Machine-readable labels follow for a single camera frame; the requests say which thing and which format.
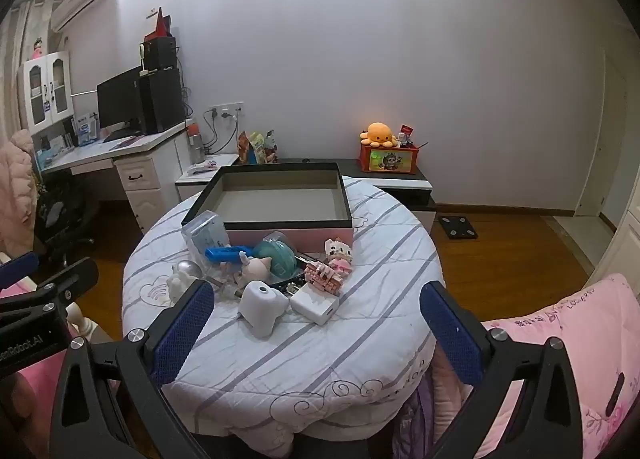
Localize black speakers stack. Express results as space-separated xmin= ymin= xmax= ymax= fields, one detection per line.
xmin=138 ymin=68 xmax=187 ymax=135

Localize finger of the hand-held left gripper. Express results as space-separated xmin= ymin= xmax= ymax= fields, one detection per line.
xmin=0 ymin=252 xmax=41 ymax=293
xmin=0 ymin=257 xmax=99 ymax=320

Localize white glass-door cabinet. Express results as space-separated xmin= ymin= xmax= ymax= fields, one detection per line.
xmin=17 ymin=50 xmax=76 ymax=136

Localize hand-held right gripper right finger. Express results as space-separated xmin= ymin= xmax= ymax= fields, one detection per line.
xmin=419 ymin=281 xmax=583 ymax=459

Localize blue plastic tool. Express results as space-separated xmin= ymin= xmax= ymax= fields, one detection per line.
xmin=204 ymin=246 xmax=252 ymax=266

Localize white air conditioner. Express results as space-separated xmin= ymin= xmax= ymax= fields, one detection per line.
xmin=50 ymin=0 xmax=117 ymax=32

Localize black bathroom scale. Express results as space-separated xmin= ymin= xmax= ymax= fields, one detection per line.
xmin=437 ymin=214 xmax=480 ymax=240

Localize white wall outlet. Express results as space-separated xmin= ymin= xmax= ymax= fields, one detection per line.
xmin=209 ymin=101 xmax=246 ymax=122

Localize pink unicorn figurine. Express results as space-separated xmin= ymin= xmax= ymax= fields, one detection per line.
xmin=234 ymin=251 xmax=274 ymax=291

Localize pink and black storage box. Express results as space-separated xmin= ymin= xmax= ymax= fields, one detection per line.
xmin=181 ymin=162 xmax=354 ymax=251

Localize clear plastic case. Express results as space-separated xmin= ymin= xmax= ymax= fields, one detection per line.
xmin=181 ymin=211 xmax=231 ymax=266

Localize red triangular item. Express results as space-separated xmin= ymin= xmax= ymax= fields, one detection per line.
xmin=144 ymin=7 xmax=174 ymax=40

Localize teal brush in clear case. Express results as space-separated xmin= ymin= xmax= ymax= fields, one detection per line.
xmin=251 ymin=233 xmax=302 ymax=286

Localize white charger adapter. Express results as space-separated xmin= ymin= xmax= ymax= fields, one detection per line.
xmin=289 ymin=287 xmax=341 ymax=326

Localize black small accessory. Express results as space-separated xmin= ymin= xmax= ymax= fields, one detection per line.
xmin=269 ymin=278 xmax=307 ymax=299

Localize pink building block toy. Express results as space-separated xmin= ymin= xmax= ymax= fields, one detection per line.
xmin=304 ymin=260 xmax=347 ymax=296

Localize pink printed quilt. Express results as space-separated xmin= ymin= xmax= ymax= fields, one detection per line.
xmin=390 ymin=273 xmax=640 ymax=459

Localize white bust figurine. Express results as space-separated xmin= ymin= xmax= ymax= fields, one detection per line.
xmin=171 ymin=261 xmax=202 ymax=308

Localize black computer monitor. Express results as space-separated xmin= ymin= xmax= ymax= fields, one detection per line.
xmin=96 ymin=65 xmax=147 ymax=138

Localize grey thermos bottle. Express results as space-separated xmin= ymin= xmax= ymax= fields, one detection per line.
xmin=187 ymin=122 xmax=207 ymax=165

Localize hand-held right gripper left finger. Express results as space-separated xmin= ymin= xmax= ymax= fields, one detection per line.
xmin=50 ymin=279 xmax=216 ymax=459

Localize red printed toy box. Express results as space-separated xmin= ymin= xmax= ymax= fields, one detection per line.
xmin=358 ymin=143 xmax=420 ymax=175

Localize white door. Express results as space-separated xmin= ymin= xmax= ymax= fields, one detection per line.
xmin=572 ymin=51 xmax=632 ymax=220

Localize black office chair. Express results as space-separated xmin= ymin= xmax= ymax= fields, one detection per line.
xmin=32 ymin=171 xmax=97 ymax=256

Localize black speaker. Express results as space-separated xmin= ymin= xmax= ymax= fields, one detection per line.
xmin=139 ymin=36 xmax=179 ymax=71

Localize white plug-in device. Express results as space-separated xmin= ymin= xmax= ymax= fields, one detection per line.
xmin=237 ymin=280 xmax=291 ymax=339

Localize orange octopus plush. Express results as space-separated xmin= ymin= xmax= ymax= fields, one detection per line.
xmin=359 ymin=122 xmax=399 ymax=148

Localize white cat block figure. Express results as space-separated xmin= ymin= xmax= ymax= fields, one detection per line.
xmin=324 ymin=237 xmax=355 ymax=273

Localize white desk with drawers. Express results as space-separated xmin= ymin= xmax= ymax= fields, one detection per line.
xmin=37 ymin=121 xmax=194 ymax=236

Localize colourful snack bags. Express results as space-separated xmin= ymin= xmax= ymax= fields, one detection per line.
xmin=237 ymin=130 xmax=281 ymax=165

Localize pink padded jacket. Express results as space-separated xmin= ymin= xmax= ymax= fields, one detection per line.
xmin=0 ymin=128 xmax=42 ymax=260

